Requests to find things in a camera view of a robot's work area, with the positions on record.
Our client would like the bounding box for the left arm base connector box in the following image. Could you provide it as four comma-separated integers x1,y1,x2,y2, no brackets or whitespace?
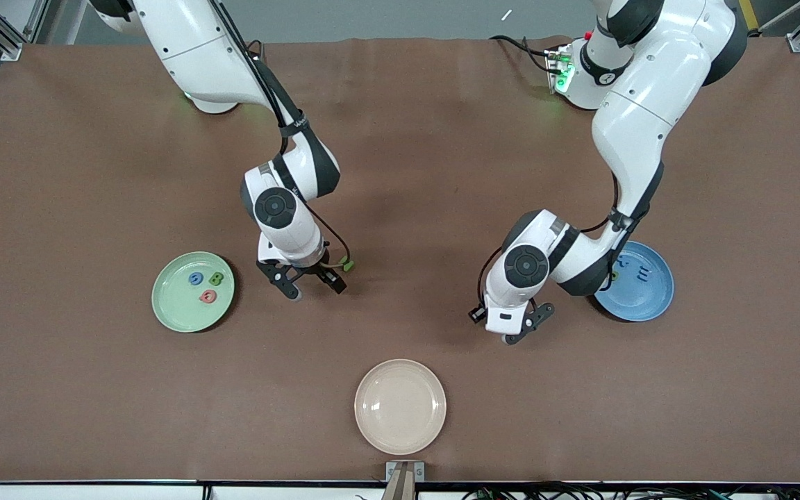
544,45,576,96

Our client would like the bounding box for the brown table mat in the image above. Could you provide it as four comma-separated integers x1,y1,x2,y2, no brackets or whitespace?
0,36,800,483

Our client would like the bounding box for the beige plate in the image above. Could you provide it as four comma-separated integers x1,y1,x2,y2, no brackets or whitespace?
354,358,447,456

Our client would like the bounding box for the light green plate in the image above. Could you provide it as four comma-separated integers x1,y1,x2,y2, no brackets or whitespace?
152,251,235,333

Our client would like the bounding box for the blue plate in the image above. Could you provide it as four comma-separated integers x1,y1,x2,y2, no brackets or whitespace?
593,240,675,322

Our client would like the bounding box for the yellow floor tape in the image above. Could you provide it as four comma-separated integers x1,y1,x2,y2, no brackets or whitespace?
739,0,763,38

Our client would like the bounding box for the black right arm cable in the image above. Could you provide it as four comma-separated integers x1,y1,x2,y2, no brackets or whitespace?
209,0,353,268

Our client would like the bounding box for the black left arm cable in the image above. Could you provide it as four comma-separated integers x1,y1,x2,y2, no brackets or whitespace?
476,170,640,310

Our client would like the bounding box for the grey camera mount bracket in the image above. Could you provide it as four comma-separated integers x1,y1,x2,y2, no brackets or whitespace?
385,460,426,500

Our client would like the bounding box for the black arm base cable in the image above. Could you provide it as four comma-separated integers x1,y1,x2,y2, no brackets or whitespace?
489,35,555,74

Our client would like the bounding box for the white table edge rail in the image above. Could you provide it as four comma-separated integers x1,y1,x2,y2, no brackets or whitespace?
0,479,800,500

